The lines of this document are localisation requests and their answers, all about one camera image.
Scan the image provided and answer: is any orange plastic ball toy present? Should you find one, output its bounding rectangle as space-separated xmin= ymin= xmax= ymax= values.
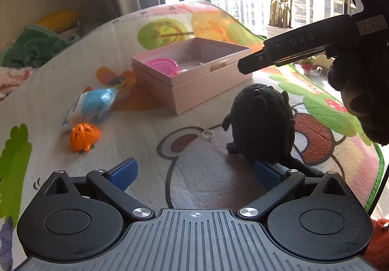
xmin=69 ymin=123 xmax=101 ymax=154

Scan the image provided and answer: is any blue snack packet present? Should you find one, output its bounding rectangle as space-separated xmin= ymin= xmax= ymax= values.
xmin=61 ymin=88 xmax=118 ymax=135

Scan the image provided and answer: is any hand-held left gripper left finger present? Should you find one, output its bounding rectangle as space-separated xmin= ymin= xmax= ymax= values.
xmin=45 ymin=158 xmax=155 ymax=222

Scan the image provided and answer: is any orange patterned clothing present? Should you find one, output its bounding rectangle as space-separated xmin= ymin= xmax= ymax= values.
xmin=363 ymin=218 xmax=389 ymax=270

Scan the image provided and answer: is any pink cardboard box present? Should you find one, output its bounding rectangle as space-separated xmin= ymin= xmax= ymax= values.
xmin=131 ymin=37 xmax=253 ymax=116

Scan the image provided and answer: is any pink floral cloth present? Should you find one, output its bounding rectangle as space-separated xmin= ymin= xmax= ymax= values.
xmin=0 ymin=66 xmax=34 ymax=102

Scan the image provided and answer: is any green plush blanket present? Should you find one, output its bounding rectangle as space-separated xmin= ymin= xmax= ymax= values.
xmin=0 ymin=25 xmax=80 ymax=69

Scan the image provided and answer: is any black plush toy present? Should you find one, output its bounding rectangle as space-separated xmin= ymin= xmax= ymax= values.
xmin=222 ymin=83 xmax=324 ymax=177

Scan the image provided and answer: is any small plant in red pot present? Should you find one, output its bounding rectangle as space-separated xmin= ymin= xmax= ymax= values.
xmin=299 ymin=57 xmax=318 ymax=73

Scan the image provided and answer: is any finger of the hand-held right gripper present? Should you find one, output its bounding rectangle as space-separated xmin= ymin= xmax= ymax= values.
xmin=238 ymin=46 xmax=328 ymax=75

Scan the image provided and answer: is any pink plastic basket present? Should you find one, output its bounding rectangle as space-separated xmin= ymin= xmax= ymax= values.
xmin=145 ymin=58 xmax=179 ymax=77

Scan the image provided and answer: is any yellow pillow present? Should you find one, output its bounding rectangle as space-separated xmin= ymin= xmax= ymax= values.
xmin=36 ymin=10 xmax=80 ymax=32

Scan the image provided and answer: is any cartoon animal play mat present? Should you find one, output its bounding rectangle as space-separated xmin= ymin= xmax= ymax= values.
xmin=0 ymin=1 xmax=385 ymax=271

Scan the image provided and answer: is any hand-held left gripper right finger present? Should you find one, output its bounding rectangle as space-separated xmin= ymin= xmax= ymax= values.
xmin=236 ymin=160 xmax=353 ymax=223

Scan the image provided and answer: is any person's right hand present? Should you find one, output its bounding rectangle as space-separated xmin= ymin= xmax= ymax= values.
xmin=327 ymin=26 xmax=389 ymax=145

